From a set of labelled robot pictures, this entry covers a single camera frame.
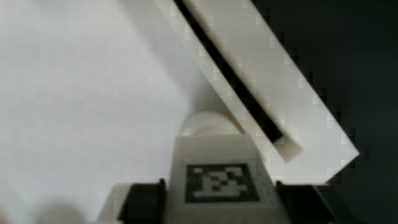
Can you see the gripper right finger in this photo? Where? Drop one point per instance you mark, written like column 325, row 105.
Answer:
column 312, row 204

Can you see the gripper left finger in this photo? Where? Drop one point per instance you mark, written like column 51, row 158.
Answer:
column 135, row 204

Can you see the white leg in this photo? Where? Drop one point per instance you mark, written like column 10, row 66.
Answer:
column 220, row 189

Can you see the white square tabletop tray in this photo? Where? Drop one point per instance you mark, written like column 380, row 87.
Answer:
column 115, row 66

